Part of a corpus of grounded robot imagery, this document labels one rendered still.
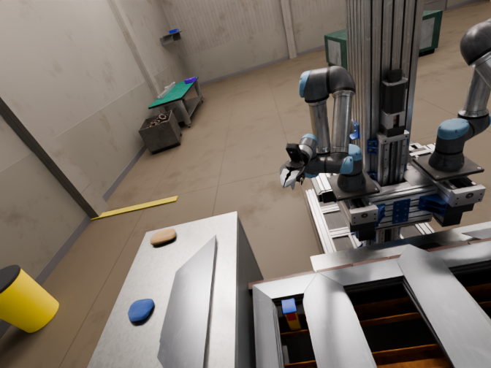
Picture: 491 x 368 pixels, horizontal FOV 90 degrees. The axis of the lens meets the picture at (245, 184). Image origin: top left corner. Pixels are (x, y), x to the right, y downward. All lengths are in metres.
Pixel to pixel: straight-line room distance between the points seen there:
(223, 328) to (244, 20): 11.49
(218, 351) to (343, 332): 0.49
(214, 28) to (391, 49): 10.81
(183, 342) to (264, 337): 0.34
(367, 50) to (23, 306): 3.45
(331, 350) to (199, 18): 11.77
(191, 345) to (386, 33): 1.53
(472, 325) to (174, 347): 1.07
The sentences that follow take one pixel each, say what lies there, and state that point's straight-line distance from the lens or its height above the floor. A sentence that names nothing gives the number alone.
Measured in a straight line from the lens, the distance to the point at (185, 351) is 1.08.
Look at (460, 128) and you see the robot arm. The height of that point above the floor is 1.26.
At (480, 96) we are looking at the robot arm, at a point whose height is 1.37.
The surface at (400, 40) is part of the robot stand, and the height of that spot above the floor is 1.69.
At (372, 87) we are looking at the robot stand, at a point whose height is 1.51.
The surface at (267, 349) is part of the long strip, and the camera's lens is 1.20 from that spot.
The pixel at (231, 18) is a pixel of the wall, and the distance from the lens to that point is 11.93.
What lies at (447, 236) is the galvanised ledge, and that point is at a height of 0.68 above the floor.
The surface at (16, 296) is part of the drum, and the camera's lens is 3.31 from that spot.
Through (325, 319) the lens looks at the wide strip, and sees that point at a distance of 1.22.
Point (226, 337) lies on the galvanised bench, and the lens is 1.06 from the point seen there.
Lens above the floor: 1.96
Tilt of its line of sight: 33 degrees down
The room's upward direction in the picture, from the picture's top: 19 degrees counter-clockwise
